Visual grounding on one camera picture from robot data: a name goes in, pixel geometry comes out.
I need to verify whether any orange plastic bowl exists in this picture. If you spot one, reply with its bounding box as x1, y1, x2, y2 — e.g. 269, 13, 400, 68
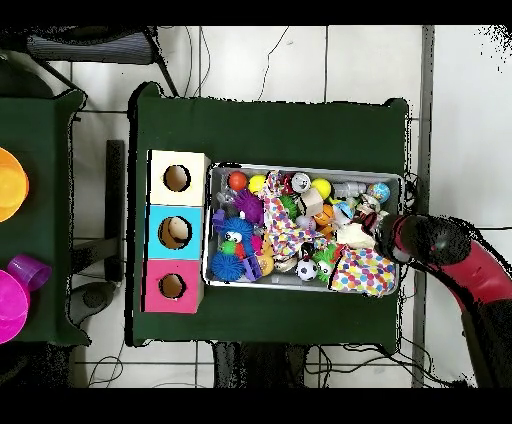
0, 146, 30, 224

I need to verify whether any plain wooden block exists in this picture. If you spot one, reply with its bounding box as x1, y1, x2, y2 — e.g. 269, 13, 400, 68
300, 186, 325, 218

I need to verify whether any dark green table cloth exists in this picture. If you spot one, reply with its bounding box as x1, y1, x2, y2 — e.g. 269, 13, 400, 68
126, 81, 410, 353

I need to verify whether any orange ball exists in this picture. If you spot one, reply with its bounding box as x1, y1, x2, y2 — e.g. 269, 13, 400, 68
227, 170, 249, 192

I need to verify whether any small orange basketball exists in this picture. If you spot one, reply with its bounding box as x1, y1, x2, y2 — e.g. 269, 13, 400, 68
313, 203, 336, 226

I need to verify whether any wide polka dot cloth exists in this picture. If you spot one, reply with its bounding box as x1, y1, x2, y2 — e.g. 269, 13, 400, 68
328, 245, 398, 298

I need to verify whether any crushed bottle with blue label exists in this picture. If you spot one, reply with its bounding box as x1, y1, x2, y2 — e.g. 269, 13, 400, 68
332, 199, 357, 225

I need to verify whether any magenta plastic bowl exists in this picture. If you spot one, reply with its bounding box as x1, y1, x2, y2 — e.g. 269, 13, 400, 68
0, 269, 31, 345

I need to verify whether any purple spiky rubber ball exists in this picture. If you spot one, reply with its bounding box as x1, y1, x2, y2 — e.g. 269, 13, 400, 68
232, 188, 266, 225

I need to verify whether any wooden box with three holes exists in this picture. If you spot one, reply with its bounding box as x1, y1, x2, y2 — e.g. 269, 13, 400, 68
140, 149, 212, 314

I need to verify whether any shallow mesh bin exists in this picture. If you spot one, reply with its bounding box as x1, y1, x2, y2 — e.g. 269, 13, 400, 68
203, 162, 404, 296

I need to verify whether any yellow ball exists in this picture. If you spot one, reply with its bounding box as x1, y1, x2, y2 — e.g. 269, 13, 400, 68
247, 174, 268, 196
310, 177, 333, 200

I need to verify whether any small soccer ball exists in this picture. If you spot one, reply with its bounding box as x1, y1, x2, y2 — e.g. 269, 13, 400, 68
295, 258, 320, 282

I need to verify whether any green side table cloth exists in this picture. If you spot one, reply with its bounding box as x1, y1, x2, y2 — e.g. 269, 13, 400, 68
0, 89, 91, 347

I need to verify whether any silver topped drink can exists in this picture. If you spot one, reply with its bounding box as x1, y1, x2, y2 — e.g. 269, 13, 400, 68
290, 171, 312, 194

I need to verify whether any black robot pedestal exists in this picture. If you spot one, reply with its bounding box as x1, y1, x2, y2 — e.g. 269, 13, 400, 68
211, 341, 311, 388

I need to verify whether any dark office chair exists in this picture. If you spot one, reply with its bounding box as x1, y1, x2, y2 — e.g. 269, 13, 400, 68
23, 25, 179, 97

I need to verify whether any long polka dot cloth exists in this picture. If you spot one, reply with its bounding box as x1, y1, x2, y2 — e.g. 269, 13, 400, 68
259, 169, 341, 261

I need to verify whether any purple plastic cup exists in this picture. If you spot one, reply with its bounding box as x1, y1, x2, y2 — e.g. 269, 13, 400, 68
6, 254, 53, 292

